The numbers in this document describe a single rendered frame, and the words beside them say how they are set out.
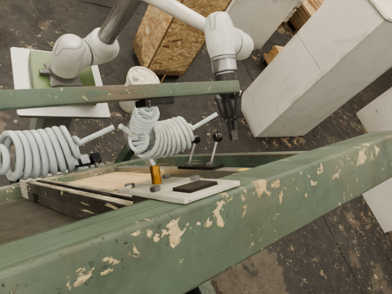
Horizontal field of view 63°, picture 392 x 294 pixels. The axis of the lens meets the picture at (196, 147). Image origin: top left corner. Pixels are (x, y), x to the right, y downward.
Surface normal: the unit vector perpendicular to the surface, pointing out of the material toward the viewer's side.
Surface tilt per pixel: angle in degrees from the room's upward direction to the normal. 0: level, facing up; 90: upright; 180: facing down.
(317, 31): 90
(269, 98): 90
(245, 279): 0
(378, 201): 90
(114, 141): 0
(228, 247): 30
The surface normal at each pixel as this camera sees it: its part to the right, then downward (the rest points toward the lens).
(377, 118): -0.82, 0.03
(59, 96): 0.62, -0.04
